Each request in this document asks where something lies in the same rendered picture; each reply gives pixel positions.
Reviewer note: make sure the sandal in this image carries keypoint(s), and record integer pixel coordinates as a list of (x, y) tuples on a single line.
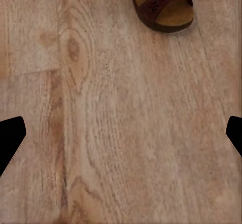
[(166, 16)]

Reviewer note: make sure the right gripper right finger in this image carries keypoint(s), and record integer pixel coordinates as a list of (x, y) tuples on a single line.
[(234, 132)]

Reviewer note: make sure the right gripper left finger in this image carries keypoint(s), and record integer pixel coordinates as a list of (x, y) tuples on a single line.
[(12, 133)]

